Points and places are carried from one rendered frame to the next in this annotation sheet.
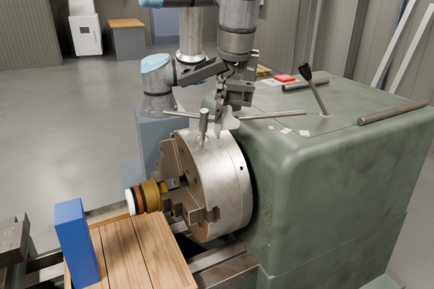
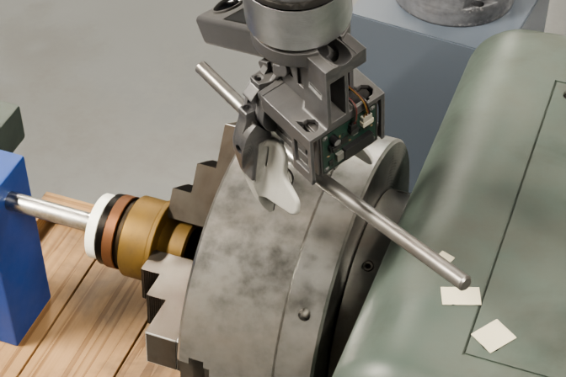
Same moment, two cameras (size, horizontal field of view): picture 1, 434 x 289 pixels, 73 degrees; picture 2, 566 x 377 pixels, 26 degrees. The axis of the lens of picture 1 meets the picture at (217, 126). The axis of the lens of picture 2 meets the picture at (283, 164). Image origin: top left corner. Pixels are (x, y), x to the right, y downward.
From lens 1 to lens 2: 67 cm
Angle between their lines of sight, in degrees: 41
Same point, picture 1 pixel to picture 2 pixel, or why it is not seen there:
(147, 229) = not seen: hidden behind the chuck
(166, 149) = (230, 153)
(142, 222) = not seen: hidden behind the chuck
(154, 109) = not seen: outside the picture
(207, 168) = (217, 263)
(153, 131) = (383, 53)
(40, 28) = not seen: outside the picture
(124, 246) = (116, 308)
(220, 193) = (219, 340)
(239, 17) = not seen: outside the picture
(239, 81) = (298, 105)
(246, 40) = (278, 23)
